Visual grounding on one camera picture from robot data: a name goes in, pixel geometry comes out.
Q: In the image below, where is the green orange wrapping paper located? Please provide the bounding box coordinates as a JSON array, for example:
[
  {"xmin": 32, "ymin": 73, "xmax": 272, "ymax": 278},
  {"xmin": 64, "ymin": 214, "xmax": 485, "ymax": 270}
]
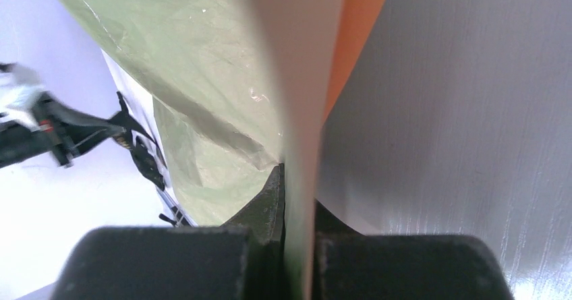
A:
[{"xmin": 38, "ymin": 0, "xmax": 399, "ymax": 300}]

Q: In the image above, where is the black mounting rail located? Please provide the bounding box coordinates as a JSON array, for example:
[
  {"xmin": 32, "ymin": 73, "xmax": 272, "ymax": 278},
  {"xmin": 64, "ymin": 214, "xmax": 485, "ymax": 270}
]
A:
[{"xmin": 156, "ymin": 187, "xmax": 198, "ymax": 227}]

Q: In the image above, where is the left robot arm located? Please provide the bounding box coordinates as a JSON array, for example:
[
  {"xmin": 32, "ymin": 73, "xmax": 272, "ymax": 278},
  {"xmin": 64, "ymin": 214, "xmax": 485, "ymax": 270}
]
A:
[{"xmin": 1, "ymin": 63, "xmax": 126, "ymax": 168}]

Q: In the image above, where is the black printed ribbon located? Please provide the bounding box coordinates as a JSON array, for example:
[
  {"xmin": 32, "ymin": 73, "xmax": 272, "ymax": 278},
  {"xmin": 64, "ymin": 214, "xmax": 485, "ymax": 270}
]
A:
[{"xmin": 109, "ymin": 91, "xmax": 165, "ymax": 191}]

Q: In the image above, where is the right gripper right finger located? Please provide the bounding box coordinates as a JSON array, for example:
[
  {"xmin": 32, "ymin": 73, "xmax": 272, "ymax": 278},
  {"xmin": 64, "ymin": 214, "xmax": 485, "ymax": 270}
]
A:
[{"xmin": 312, "ymin": 202, "xmax": 514, "ymax": 299}]

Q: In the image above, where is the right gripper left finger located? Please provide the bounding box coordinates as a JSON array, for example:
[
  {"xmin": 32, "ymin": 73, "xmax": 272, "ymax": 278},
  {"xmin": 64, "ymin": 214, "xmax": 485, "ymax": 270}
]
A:
[{"xmin": 51, "ymin": 164, "xmax": 285, "ymax": 299}]

